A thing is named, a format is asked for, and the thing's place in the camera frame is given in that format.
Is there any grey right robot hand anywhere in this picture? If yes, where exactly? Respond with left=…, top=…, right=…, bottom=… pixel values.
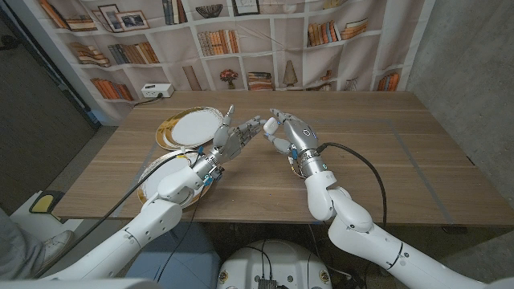
left=263, top=108, right=329, bottom=178

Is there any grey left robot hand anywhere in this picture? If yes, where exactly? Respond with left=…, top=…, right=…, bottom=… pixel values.
left=192, top=104, right=267, bottom=177

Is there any white gold-rimmed plate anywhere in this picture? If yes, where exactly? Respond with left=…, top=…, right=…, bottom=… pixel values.
left=155, top=106, right=225, bottom=150
left=137, top=149, right=214, bottom=210

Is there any white power strip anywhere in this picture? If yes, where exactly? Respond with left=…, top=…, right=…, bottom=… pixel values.
left=141, top=83, right=175, bottom=99

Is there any printed bookshelf backdrop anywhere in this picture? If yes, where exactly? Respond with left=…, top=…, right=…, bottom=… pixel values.
left=6, top=0, right=438, bottom=126

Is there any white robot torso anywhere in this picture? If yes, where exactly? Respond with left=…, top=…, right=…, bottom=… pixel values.
left=216, top=239, right=333, bottom=289

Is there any yellow and black foot pedal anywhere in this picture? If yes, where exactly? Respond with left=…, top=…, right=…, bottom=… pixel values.
left=28, top=190, right=65, bottom=214

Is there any person in grey trousers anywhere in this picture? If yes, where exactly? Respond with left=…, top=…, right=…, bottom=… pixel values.
left=0, top=208, right=76, bottom=281

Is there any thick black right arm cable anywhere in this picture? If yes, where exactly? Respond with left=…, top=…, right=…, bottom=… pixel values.
left=316, top=141, right=388, bottom=229

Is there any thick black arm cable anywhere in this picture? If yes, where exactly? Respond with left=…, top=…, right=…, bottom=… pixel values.
left=316, top=141, right=388, bottom=229
left=34, top=151, right=200, bottom=278

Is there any black power strip cord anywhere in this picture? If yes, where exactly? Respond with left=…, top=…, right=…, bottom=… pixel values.
left=132, top=92, right=165, bottom=108

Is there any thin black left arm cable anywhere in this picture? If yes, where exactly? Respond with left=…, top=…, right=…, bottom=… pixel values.
left=155, top=182, right=210, bottom=283

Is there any black torso cable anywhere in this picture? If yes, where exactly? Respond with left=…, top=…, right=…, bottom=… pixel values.
left=235, top=239, right=275, bottom=280

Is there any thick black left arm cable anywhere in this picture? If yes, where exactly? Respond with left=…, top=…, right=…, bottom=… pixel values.
left=34, top=151, right=200, bottom=278

